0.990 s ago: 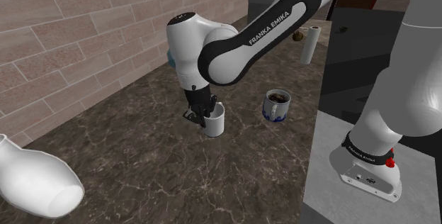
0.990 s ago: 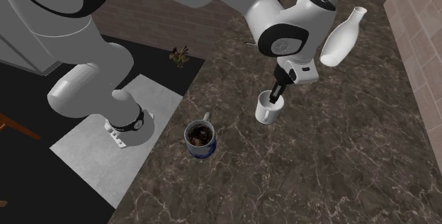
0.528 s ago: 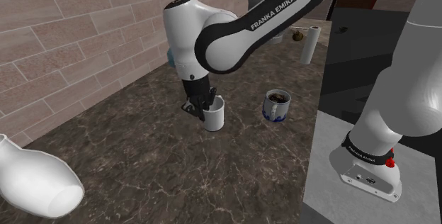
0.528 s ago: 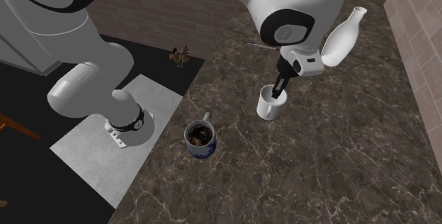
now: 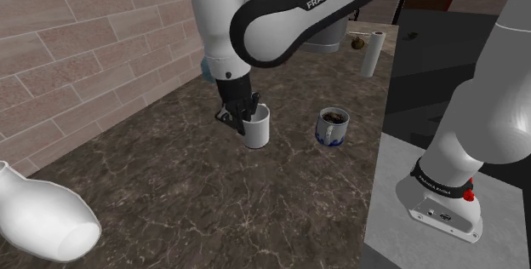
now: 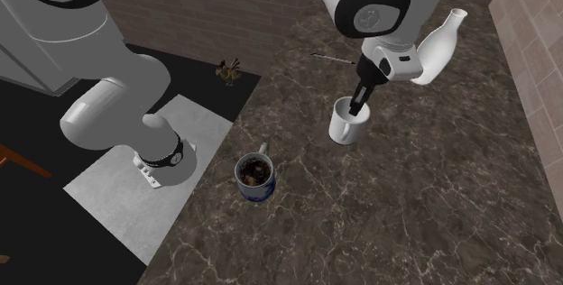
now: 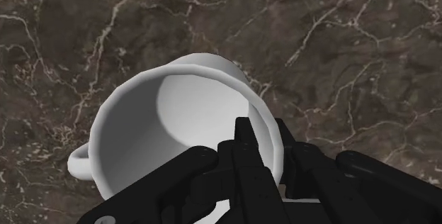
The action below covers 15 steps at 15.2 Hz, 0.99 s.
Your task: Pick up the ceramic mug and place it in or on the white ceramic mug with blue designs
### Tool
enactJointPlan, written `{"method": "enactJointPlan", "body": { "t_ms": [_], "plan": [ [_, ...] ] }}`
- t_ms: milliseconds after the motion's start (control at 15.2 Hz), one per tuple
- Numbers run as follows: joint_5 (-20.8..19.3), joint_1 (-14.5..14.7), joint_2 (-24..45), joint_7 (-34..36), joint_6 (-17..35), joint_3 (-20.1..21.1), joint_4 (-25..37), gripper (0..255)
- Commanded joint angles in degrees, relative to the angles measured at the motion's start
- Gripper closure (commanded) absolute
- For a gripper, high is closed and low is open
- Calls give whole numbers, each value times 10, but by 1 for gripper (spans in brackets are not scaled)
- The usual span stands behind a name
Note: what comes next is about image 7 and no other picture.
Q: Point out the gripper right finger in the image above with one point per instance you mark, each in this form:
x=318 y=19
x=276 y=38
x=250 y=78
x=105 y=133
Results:
x=345 y=188

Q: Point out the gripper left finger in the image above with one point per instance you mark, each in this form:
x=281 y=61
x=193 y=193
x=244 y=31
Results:
x=193 y=181

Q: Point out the white mug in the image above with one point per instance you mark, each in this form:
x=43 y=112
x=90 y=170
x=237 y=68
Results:
x=165 y=123

